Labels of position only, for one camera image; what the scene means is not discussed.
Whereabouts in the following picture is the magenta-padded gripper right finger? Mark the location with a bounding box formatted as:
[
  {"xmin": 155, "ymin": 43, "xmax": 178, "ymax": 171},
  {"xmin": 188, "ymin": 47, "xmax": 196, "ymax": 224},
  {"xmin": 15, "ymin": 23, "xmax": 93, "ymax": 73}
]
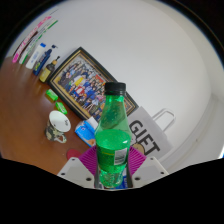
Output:
[{"xmin": 124, "ymin": 145, "xmax": 169, "ymax": 189}]

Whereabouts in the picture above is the amber pump bottle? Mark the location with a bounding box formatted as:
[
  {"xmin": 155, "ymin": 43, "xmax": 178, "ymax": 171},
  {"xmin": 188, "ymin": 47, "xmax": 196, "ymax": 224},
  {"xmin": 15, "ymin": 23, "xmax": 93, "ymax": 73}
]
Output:
[{"xmin": 38, "ymin": 55, "xmax": 61, "ymax": 83}]

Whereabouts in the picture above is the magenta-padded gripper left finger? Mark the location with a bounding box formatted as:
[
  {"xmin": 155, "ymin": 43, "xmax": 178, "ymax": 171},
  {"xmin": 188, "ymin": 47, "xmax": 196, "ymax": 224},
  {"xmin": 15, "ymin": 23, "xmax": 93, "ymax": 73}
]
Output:
[{"xmin": 57, "ymin": 145, "xmax": 101, "ymax": 189}]

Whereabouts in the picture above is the framed group picture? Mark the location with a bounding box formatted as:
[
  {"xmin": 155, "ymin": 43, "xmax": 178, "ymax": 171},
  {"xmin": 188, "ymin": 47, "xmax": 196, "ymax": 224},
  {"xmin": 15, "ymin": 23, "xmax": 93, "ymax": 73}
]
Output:
[{"xmin": 46, "ymin": 46, "xmax": 139, "ymax": 122}]

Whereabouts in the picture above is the white tube with blue cap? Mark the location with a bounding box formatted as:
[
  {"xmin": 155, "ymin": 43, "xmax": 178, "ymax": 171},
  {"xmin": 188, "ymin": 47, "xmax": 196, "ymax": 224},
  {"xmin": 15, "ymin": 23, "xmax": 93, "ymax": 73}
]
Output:
[{"xmin": 25, "ymin": 42, "xmax": 47, "ymax": 70}]

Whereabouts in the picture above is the green plastic drink bottle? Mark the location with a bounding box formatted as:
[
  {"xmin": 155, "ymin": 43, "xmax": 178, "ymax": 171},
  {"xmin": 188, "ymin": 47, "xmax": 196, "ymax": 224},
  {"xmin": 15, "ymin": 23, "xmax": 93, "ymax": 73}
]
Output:
[{"xmin": 94, "ymin": 81, "xmax": 133, "ymax": 189}]

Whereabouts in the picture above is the dark blue pump bottle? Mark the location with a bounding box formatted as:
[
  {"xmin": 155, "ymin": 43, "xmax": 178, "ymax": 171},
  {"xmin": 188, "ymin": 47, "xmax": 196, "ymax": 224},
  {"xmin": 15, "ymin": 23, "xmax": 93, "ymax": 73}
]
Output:
[{"xmin": 32, "ymin": 44, "xmax": 58, "ymax": 76}]

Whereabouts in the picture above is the flat round red coaster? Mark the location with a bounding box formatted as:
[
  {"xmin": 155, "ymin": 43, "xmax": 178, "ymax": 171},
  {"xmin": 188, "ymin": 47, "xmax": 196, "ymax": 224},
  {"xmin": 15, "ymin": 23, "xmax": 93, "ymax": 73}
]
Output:
[{"xmin": 65, "ymin": 148, "xmax": 83, "ymax": 161}]

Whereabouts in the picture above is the white paper gift bag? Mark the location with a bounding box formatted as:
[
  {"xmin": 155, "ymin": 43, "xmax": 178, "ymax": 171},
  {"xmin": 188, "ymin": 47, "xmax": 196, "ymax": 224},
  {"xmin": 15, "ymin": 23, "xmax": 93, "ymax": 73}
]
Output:
[{"xmin": 127, "ymin": 105, "xmax": 177, "ymax": 161}]

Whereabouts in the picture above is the blue snack packet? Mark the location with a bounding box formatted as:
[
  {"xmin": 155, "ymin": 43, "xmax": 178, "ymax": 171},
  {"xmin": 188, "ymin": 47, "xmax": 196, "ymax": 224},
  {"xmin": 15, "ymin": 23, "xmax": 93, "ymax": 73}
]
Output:
[{"xmin": 74, "ymin": 117, "xmax": 99, "ymax": 148}]

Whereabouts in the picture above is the green wrapped pack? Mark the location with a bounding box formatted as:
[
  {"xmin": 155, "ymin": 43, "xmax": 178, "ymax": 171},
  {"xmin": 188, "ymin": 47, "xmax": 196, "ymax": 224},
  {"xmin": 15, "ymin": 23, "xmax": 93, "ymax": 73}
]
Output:
[
  {"xmin": 45, "ymin": 88, "xmax": 59, "ymax": 102},
  {"xmin": 54, "ymin": 101, "xmax": 69, "ymax": 115}
]

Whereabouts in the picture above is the patterned ceramic mug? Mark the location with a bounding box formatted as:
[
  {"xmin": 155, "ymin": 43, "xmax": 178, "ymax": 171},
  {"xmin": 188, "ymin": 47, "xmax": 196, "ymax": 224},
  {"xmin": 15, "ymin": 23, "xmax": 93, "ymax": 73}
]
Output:
[{"xmin": 44, "ymin": 110, "xmax": 72, "ymax": 144}]

